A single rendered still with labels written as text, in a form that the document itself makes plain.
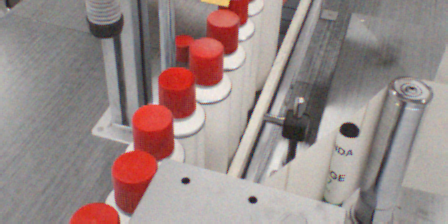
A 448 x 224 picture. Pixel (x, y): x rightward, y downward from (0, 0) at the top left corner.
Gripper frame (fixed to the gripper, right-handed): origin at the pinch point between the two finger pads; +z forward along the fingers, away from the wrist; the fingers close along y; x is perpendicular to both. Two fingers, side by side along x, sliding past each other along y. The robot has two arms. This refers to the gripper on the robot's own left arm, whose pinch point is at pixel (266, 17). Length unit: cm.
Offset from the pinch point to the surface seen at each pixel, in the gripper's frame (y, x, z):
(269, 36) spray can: 2.7, -10.5, 3.2
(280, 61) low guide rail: 4.0, -4.3, 5.9
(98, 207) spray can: 0, -48, 19
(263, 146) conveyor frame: 5.4, -12.1, 17.0
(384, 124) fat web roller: 17.7, -27.5, 9.9
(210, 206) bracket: 8, -53, 15
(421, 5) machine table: 22.6, 29.7, -10.4
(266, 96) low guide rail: 4.1, -10.4, 10.8
